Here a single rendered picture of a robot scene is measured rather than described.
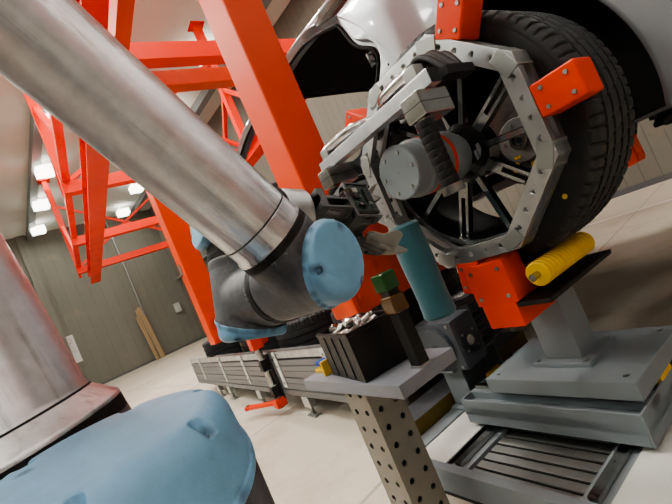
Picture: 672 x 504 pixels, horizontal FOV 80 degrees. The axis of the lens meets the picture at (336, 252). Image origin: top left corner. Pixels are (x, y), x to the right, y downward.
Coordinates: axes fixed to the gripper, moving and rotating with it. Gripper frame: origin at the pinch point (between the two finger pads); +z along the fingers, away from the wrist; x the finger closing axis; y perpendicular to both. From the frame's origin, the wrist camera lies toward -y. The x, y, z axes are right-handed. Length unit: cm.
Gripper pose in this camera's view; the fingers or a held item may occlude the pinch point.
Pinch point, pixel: (389, 225)
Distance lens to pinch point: 77.4
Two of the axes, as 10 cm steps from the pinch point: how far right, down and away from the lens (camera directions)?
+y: 4.6, -5.6, -6.9
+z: 8.2, -0.4, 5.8
